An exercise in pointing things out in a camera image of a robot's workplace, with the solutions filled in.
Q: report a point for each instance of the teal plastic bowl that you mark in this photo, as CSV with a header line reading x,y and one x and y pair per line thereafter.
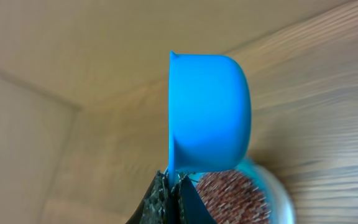
x,y
281,205

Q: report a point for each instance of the blue plastic scoop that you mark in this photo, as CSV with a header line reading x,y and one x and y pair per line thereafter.
x,y
209,114

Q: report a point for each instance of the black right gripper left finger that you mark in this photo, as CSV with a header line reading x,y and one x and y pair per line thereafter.
x,y
153,208

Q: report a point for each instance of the red beans in bowl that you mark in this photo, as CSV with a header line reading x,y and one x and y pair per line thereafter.
x,y
232,197

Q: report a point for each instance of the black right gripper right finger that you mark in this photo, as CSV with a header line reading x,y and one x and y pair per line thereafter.
x,y
188,206

